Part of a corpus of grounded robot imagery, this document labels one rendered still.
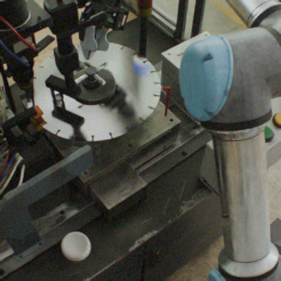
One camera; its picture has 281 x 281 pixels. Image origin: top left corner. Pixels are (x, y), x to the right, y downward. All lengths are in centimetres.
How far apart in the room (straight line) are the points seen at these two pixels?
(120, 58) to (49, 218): 45
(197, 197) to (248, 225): 40
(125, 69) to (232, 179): 50
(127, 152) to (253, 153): 45
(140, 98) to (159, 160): 21
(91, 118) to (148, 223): 29
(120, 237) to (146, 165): 21
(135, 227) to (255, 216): 41
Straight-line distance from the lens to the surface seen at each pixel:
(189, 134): 118
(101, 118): 96
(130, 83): 103
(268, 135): 104
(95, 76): 98
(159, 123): 108
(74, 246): 101
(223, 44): 60
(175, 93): 122
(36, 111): 96
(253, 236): 72
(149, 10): 119
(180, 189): 110
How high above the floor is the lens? 170
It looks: 54 degrees down
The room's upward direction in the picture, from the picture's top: 2 degrees clockwise
